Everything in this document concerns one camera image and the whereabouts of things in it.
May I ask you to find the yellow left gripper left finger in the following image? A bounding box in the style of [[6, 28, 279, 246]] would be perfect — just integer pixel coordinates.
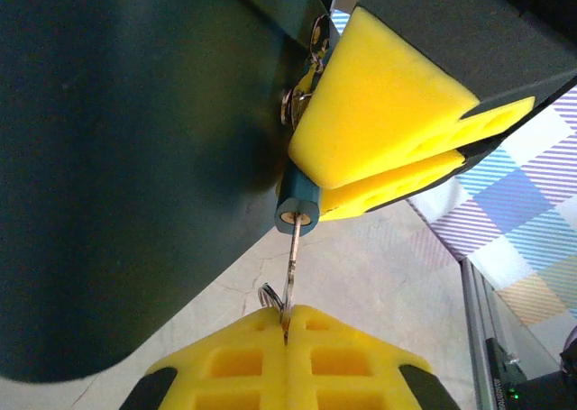
[[119, 307, 289, 410]]

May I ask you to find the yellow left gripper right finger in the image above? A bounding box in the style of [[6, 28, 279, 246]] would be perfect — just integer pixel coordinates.
[[287, 304, 462, 410]]

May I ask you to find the silver key ring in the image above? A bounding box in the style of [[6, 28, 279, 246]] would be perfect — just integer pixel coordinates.
[[256, 282, 287, 314]]

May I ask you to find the teal padlock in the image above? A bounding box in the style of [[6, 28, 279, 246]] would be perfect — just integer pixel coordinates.
[[272, 160, 324, 238]]

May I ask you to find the silver key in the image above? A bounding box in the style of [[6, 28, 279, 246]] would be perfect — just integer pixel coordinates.
[[280, 213, 304, 340]]

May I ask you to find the silver box hasp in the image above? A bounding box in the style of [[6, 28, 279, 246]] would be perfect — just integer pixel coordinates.
[[279, 13, 333, 130]]

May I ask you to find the aluminium base rail beam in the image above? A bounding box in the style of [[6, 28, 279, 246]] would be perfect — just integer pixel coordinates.
[[458, 258, 561, 410]]

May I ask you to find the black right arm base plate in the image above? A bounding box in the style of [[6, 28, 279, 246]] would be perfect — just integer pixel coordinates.
[[483, 336, 527, 410]]

